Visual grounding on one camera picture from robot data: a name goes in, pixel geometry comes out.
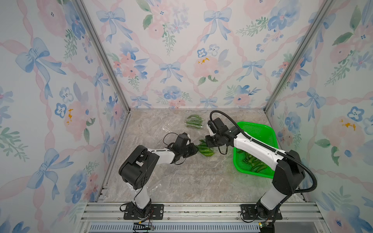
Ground clear pepper container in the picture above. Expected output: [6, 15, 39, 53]
[185, 115, 205, 129]
[160, 123, 184, 141]
[197, 139, 215, 157]

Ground bright green plastic basket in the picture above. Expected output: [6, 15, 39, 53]
[233, 121, 278, 179]

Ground green peppers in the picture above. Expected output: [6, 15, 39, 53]
[236, 150, 268, 173]

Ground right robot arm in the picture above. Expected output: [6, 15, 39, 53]
[206, 117, 305, 219]

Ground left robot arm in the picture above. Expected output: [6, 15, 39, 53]
[119, 133, 198, 214]

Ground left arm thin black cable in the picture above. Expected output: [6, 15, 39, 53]
[162, 132, 181, 149]

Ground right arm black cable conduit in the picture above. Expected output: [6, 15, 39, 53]
[209, 110, 318, 204]

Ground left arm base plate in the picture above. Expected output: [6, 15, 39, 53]
[119, 203, 164, 220]

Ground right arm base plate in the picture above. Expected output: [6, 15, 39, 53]
[240, 204, 283, 221]

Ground aluminium front rail frame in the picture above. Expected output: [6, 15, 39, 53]
[76, 203, 330, 233]

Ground left aluminium corner post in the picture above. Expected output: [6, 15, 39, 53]
[72, 0, 130, 114]

